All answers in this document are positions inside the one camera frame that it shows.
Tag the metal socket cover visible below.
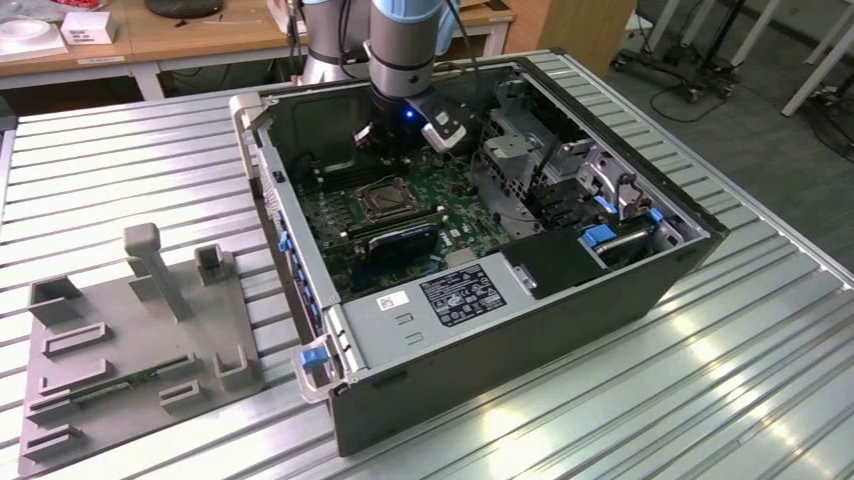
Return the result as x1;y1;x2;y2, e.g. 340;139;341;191
356;178;419;221

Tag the silver green CPU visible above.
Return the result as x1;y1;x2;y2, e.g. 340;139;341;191
368;184;407;210

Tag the CPU socket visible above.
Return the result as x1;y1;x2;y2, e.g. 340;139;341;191
351;175;423;225

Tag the black plastic drive cover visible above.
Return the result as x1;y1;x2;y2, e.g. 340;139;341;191
499;232;606;300

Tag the silver metal drive cage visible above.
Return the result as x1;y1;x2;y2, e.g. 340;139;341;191
476;74;588;171

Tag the green motherboard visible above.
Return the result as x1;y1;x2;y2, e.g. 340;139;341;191
296;149;512;304

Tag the black graphics card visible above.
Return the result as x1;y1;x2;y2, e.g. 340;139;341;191
364;222;441;266

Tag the black power supply label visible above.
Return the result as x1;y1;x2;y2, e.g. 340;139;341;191
417;263;507;329

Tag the wooden cabinet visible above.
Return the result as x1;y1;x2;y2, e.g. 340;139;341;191
537;0;634;80

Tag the wooden desk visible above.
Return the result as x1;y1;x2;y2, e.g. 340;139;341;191
0;0;519;101

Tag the grey power supply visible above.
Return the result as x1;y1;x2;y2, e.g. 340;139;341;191
325;251;537;389

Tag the black monitor base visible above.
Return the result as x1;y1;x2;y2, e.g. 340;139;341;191
144;0;225;19

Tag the dark grey PC case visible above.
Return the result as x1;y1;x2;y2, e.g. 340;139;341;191
228;48;730;459

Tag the black wheeled stand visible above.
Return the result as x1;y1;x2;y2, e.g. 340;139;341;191
611;0;746;104

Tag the white cardboard box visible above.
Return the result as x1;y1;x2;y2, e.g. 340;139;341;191
58;12;118;47

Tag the grey parts rack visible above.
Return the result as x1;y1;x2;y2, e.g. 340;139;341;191
13;223;272;476

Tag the white round plastic dish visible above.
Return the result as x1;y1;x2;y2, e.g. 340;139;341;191
0;17;68;56

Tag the green RAM stick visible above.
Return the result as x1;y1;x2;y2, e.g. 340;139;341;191
65;367;168;401

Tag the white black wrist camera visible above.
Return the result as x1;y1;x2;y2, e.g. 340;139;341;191
404;96;483;152

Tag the black hanging cable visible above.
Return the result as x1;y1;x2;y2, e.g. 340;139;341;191
280;0;303;59

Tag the white table frame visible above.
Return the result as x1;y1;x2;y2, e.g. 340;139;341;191
779;0;854;119
643;0;782;69

